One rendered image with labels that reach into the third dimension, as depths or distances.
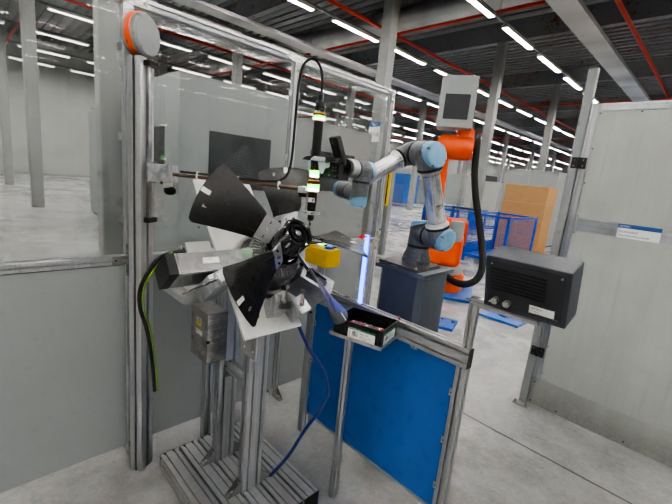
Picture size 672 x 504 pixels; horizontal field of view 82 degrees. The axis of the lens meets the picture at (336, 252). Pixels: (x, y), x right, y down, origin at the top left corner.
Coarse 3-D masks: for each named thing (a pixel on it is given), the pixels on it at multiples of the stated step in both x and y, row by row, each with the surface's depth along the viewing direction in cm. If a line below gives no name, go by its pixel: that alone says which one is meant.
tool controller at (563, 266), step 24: (504, 264) 125; (528, 264) 119; (552, 264) 117; (576, 264) 116; (504, 288) 127; (528, 288) 122; (552, 288) 116; (576, 288) 117; (528, 312) 124; (552, 312) 118
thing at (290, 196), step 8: (272, 168) 158; (280, 168) 158; (296, 168) 159; (264, 176) 156; (280, 176) 156; (288, 176) 156; (296, 176) 156; (304, 176) 157; (288, 184) 154; (296, 184) 154; (304, 184) 154; (272, 192) 153; (280, 192) 152; (288, 192) 151; (296, 192) 152; (272, 200) 151; (280, 200) 150; (288, 200) 150; (296, 200) 150; (272, 208) 150; (280, 208) 149; (288, 208) 148; (296, 208) 148
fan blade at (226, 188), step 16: (224, 176) 131; (224, 192) 130; (240, 192) 132; (192, 208) 126; (208, 208) 129; (224, 208) 131; (240, 208) 132; (256, 208) 135; (208, 224) 129; (224, 224) 132; (240, 224) 134; (256, 224) 136
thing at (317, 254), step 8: (312, 248) 195; (320, 248) 191; (336, 248) 195; (312, 256) 195; (320, 256) 191; (328, 256) 189; (336, 256) 193; (320, 264) 191; (328, 264) 190; (336, 264) 194
